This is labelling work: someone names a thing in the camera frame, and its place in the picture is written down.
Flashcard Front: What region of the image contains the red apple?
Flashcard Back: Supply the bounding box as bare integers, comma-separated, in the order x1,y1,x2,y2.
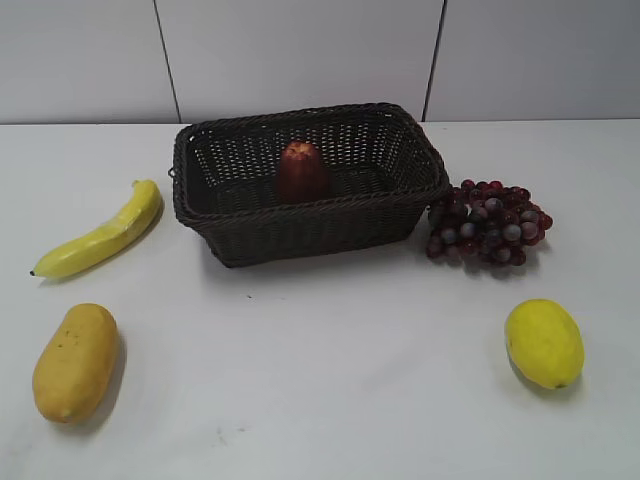
276,141,330,204

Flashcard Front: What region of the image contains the yellow banana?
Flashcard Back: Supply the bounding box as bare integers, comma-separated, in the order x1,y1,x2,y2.
30,180,163,280

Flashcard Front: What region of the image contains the yellow lemon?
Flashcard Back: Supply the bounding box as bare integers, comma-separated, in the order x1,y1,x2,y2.
505,299,585,390

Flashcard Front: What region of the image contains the orange yellow mango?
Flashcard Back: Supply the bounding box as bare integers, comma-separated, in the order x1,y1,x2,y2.
32,303,120,424

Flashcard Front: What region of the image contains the dark woven wicker basket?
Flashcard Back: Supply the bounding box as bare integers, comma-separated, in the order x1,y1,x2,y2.
171,103,449,268

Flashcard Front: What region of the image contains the purple grape bunch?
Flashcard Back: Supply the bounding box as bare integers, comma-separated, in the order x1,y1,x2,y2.
425,179,554,267

